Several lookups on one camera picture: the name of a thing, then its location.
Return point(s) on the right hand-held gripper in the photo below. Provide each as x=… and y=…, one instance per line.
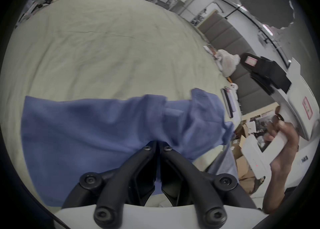
x=297, y=97

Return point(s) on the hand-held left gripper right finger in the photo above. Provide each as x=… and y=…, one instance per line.
x=190, y=173

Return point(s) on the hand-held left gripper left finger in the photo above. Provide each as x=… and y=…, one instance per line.
x=125, y=173

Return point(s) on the blue shirt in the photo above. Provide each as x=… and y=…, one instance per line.
x=100, y=132

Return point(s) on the person's right forearm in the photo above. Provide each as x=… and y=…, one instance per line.
x=275, y=190

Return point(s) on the person's right hand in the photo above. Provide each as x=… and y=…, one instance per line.
x=287, y=145

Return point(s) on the white plastic bag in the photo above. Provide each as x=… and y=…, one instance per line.
x=228, y=61

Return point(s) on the flat white device black edge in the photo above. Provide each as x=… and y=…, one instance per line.
x=229, y=101

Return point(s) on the grey padded headboard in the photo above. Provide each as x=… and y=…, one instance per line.
x=232, y=37

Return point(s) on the brown cardboard carton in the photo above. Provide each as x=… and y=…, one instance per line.
x=243, y=166

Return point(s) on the open cardboard carton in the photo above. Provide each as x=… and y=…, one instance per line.
x=243, y=129

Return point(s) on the bed with beige sheet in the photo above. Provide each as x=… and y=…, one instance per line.
x=100, y=47

